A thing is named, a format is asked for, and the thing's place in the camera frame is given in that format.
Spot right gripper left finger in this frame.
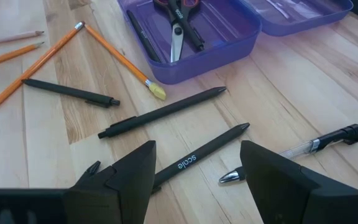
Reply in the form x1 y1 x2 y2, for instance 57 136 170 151
63 140 157 224

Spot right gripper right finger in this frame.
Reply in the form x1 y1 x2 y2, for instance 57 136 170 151
240 139 358 224

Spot black ballpoint pen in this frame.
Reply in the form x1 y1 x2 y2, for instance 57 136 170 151
73 160 102 189
167 0 205 52
126 9 163 63
150 122 250 195
97 86 227 139
21 78 121 109

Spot clear pen black grip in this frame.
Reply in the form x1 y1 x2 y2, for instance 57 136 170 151
218 122 358 184

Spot orange pencil yellow eraser cap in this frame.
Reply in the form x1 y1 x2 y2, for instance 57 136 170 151
84 23 167 101

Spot purple plastic supply box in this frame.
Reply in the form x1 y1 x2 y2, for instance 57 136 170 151
116 0 354 85

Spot scissors red black handles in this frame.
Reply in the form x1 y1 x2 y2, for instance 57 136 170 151
152 0 202 63

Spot orange pencil red eraser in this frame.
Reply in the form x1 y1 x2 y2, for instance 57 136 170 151
0 41 45 71
0 21 86 117

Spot natural wood pencil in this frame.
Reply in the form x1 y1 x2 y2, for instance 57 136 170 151
0 30 45 49

